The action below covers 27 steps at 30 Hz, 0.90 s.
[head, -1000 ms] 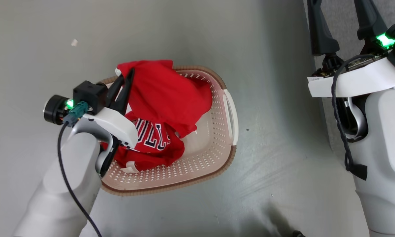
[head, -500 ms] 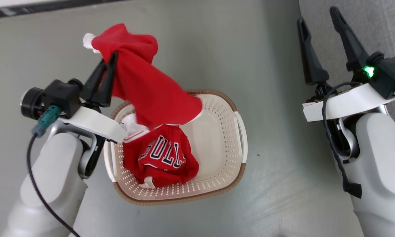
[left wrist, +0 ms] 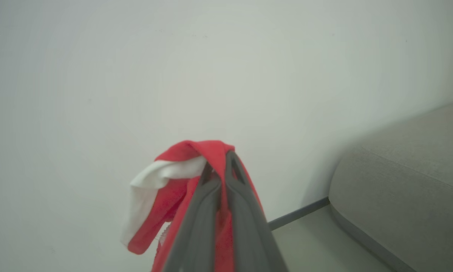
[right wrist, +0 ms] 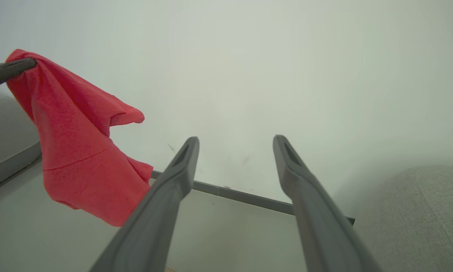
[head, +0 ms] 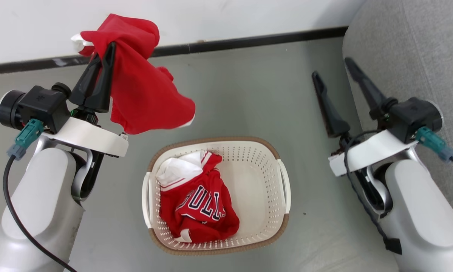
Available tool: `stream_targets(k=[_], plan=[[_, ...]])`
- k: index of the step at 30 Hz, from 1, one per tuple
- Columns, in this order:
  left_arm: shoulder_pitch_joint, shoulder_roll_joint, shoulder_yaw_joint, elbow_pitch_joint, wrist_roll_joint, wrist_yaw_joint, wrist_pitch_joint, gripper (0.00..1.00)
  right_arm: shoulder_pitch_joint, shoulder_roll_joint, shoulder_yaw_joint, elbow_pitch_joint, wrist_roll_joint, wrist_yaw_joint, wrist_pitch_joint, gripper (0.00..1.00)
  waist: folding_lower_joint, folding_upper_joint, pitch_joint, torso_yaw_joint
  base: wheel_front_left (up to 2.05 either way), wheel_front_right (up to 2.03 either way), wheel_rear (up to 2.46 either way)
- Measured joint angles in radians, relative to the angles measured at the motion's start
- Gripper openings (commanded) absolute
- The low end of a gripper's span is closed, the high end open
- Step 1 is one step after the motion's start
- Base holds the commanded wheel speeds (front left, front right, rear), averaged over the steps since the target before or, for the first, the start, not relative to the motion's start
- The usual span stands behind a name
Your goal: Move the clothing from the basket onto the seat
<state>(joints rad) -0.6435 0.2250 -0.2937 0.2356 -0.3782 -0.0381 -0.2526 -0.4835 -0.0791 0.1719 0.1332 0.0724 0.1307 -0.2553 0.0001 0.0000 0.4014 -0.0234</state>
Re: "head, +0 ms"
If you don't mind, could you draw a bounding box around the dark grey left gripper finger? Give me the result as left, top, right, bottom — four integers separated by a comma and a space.
84, 42, 116, 113
68, 55, 101, 107

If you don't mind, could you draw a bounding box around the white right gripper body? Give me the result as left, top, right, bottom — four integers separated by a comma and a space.
328, 130, 419, 177

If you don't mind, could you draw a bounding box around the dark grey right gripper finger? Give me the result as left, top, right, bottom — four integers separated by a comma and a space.
344, 57, 399, 121
312, 71, 351, 139

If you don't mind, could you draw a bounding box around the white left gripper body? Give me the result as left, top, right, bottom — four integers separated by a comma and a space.
52, 116, 129, 158

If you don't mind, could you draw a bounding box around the plain red garment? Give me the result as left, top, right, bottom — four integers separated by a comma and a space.
71, 14, 196, 135

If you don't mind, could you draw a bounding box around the red Bulls jersey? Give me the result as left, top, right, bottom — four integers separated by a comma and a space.
155, 150, 240, 244

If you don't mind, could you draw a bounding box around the white perforated laundry basket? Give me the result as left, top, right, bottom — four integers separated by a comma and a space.
142, 136, 291, 256

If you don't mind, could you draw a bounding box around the grey fabric sofa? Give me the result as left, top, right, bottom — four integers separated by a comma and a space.
342, 0, 453, 242

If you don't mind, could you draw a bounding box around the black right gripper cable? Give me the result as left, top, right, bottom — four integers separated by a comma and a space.
343, 129, 403, 255

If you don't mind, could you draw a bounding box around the teal right camera cable plug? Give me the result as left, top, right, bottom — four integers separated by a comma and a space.
415, 126, 453, 163

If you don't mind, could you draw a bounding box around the teal camera cable plug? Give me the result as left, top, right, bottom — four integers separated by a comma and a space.
415, 126, 453, 163
6, 119, 45, 161

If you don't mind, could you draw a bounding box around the teal left camera cable plug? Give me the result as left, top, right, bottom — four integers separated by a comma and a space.
6, 119, 45, 161

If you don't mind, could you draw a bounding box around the black wall baseboard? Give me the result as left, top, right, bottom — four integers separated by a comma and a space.
0, 26, 348, 75

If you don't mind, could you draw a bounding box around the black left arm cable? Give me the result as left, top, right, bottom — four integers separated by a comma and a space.
3, 156, 77, 272

